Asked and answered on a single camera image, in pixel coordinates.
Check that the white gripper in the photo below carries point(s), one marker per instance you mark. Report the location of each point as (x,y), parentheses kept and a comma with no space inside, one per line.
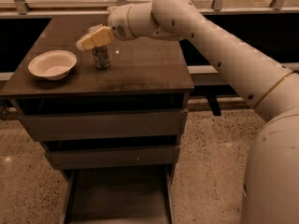
(119,22)

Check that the silver redbull can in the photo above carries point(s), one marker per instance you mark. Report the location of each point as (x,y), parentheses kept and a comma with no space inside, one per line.
(101,58)

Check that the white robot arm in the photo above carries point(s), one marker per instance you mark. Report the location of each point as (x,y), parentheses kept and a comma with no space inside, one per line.
(271,182)

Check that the grey top drawer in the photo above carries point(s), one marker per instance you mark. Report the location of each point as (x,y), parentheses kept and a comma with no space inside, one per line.
(100,125)

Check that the grey middle drawer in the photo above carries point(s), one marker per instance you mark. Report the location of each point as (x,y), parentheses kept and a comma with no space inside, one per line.
(112,157)

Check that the open grey bottom drawer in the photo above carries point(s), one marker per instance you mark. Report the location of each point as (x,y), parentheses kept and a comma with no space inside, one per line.
(120,195)

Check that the white paper bowl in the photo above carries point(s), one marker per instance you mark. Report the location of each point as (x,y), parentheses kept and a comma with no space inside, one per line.
(52,65)

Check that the metal window railing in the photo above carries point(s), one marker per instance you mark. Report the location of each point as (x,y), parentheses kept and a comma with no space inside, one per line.
(93,3)

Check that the long grey bench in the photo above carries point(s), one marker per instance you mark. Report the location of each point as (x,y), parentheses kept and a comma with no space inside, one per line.
(205,78)

